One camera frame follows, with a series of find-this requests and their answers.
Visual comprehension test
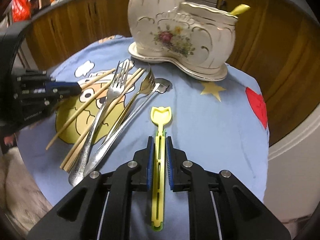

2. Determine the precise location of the white floral ceramic utensil holder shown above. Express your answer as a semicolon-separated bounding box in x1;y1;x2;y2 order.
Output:
127;0;238;82

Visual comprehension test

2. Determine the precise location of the yellow plastic fork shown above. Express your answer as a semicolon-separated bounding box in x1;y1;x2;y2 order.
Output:
150;106;173;227

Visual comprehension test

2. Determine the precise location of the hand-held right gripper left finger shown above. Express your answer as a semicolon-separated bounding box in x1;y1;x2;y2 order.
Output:
26;136;154;240

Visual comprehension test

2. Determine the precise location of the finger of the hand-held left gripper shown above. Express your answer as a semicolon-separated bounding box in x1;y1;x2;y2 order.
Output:
45;81;83;98

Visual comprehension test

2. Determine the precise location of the large silver fork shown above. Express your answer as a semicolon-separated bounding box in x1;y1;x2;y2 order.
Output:
68;60;131;187

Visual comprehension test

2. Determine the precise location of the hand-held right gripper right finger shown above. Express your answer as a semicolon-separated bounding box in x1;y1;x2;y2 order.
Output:
165;136;292;240

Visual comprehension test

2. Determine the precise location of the red plastic bag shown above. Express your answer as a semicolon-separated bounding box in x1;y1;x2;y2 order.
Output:
11;0;33;22

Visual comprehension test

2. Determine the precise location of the small gold fork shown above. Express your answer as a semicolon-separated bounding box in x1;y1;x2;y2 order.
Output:
101;69;156;145

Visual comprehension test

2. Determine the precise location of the wooden chopstick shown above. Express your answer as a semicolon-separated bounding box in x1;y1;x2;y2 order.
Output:
46;79;120;151
65;68;146;173
79;68;117;89
59;67;143;169
62;68;145;171

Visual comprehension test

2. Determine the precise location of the person's left hand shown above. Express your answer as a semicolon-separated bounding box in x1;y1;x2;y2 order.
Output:
3;134;16;149

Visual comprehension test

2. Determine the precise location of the blue cartoon printed cloth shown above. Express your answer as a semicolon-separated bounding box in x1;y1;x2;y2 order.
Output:
19;35;271;240

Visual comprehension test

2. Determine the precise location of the yellow curved plastic spoon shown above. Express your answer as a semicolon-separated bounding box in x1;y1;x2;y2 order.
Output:
230;4;251;17

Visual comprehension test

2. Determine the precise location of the long silver spoon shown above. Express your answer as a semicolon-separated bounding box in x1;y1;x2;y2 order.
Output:
83;78;173;178

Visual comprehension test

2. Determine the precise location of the beige fleece cloth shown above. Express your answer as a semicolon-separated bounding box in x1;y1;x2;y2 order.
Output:
0;149;53;233

